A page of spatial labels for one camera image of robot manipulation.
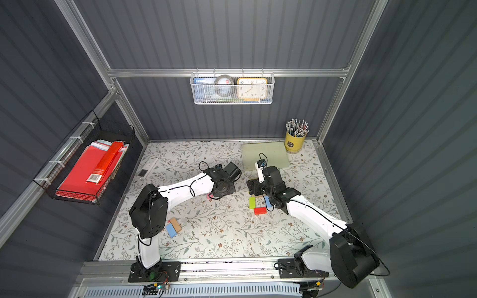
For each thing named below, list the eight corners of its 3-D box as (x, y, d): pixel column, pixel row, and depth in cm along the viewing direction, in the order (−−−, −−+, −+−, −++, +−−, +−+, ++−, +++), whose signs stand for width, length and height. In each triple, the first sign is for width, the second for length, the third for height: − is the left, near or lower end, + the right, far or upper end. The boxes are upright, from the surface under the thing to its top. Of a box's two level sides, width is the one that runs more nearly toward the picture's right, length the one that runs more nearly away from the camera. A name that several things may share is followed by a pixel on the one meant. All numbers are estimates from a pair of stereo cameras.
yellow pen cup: (283, 155, 115) (289, 132, 100) (281, 141, 123) (286, 118, 108) (302, 155, 115) (310, 132, 100) (298, 141, 122) (305, 118, 108)
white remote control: (138, 179, 105) (136, 177, 103) (150, 158, 114) (148, 156, 113) (146, 179, 104) (145, 177, 103) (157, 159, 114) (156, 157, 112)
